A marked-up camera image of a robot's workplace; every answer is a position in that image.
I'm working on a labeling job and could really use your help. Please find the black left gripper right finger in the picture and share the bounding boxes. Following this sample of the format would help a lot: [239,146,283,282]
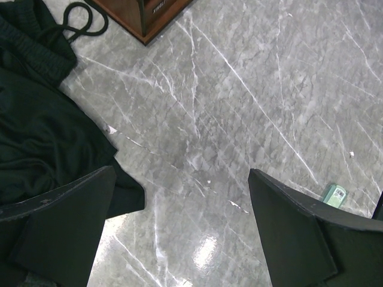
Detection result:
[248,169,382,286]

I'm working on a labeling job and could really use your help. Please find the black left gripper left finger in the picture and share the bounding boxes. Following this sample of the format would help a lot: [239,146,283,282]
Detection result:
[1,166,116,286]

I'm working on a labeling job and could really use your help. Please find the green correction tape dispenser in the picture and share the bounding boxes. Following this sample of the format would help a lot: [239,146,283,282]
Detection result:
[322,184,348,208]

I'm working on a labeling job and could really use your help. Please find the brown wooden desk organizer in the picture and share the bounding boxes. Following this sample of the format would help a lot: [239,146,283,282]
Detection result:
[95,0,192,45]

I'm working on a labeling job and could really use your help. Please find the black base crossbar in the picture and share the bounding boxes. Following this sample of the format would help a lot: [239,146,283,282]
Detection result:
[372,193,383,221]

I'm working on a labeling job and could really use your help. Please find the black drawstring shorts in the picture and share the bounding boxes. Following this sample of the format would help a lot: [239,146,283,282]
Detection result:
[1,1,145,218]

